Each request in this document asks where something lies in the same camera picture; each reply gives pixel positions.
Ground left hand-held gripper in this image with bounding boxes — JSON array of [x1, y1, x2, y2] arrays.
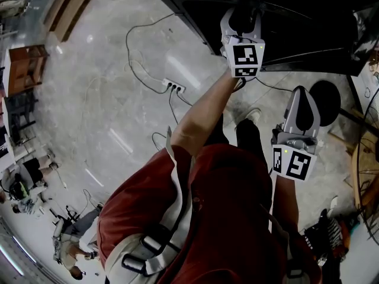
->
[[219, 7, 266, 79]]

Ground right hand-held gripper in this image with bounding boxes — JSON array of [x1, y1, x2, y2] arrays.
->
[[271, 85, 321, 182]]

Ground person's left forearm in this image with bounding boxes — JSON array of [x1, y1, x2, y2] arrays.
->
[[170, 69, 246, 159]]

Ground person's right forearm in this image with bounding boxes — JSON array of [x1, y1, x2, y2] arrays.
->
[[272, 175, 300, 233]]

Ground person's white shoe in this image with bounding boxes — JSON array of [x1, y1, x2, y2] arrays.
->
[[235, 108, 262, 130]]

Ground person's black trousers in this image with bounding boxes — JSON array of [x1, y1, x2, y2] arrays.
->
[[204, 114, 267, 165]]

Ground white power strip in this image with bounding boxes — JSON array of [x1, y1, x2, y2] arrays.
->
[[161, 78, 187, 95]]

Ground striped cloth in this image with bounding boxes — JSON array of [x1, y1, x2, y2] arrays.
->
[[321, 216, 344, 250]]

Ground person's red shirt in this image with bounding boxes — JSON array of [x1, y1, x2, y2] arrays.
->
[[97, 143, 323, 284]]

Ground white chest harness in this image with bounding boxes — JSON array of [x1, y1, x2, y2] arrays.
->
[[105, 125, 197, 277]]

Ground wooden planks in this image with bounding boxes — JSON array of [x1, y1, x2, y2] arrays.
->
[[44, 0, 104, 43]]

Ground wooden cabinet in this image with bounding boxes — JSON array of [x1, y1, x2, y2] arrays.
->
[[2, 44, 50, 97]]

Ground black metal rack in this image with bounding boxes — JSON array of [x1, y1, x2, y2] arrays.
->
[[2, 92, 39, 141]]

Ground black power cable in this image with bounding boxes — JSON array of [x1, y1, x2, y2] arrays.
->
[[125, 12, 176, 94], [151, 92, 193, 152]]

